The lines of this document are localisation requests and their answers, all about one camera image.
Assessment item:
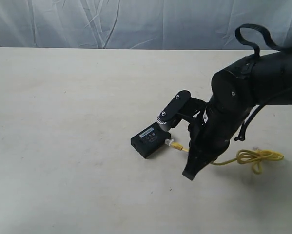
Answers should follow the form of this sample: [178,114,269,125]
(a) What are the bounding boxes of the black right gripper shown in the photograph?
[182,101,252,180]

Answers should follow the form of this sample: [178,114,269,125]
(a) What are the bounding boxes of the yellow ethernet cable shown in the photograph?
[164,138,285,174]

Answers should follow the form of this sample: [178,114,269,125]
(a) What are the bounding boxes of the small black electronic box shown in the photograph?
[130,122,171,158]

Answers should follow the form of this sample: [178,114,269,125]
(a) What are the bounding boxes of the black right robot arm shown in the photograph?
[182,52,292,180]

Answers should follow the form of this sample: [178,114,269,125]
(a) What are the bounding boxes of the grey wrinkled backdrop cloth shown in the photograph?
[0,0,292,50]

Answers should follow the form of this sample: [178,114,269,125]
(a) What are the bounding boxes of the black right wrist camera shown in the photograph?
[157,90,207,132]

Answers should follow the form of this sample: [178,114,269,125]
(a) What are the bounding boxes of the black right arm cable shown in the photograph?
[234,23,292,142]

